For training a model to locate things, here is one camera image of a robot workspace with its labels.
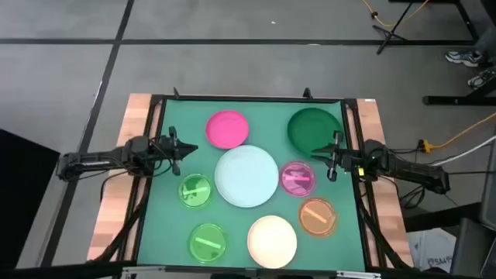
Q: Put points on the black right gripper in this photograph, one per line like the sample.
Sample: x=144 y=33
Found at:
x=346 y=160

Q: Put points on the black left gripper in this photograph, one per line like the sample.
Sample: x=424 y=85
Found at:
x=168 y=146

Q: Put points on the dark green plastic plate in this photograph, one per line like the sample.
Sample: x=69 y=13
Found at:
x=310 y=129

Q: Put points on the clear pink plastic plate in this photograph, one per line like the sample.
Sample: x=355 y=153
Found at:
x=296 y=189

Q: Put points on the opaque pink plastic plate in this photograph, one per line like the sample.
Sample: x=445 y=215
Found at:
x=227 y=129

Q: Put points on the clear green plastic plate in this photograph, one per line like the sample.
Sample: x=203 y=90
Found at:
x=195 y=195
x=207 y=250

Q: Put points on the clear orange plastic plate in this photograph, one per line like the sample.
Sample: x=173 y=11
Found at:
x=317 y=222

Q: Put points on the cream plastic plate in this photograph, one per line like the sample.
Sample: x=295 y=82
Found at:
x=272 y=242

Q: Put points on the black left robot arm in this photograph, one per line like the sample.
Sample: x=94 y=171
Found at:
x=97 y=159

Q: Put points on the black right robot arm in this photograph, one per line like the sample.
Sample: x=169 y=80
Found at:
x=407 y=170

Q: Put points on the black table clamp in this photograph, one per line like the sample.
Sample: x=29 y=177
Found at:
x=307 y=94
x=176 y=94

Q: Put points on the large pale blue plate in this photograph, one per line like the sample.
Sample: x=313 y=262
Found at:
x=246 y=176

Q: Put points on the green table mat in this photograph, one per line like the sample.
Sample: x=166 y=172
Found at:
x=162 y=232

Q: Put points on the silver aluminium bar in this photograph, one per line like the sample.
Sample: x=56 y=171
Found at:
x=356 y=274

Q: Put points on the black tripod stand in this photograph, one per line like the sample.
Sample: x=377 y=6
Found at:
x=391 y=33

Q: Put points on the white printed bag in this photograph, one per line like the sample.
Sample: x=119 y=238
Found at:
x=430 y=248

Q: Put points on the black metal floor stand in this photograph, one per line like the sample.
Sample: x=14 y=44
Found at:
x=457 y=100

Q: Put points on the person's shoe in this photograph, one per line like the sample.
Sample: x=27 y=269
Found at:
x=463 y=58
x=477 y=81

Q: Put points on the black panel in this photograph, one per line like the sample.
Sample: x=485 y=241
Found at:
x=23 y=193

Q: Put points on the grey equipment case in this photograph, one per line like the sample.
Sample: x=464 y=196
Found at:
x=470 y=248

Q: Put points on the person's leg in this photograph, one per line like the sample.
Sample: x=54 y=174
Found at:
x=487 y=40

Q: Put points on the black metal table frame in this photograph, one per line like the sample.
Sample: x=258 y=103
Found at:
x=156 y=102

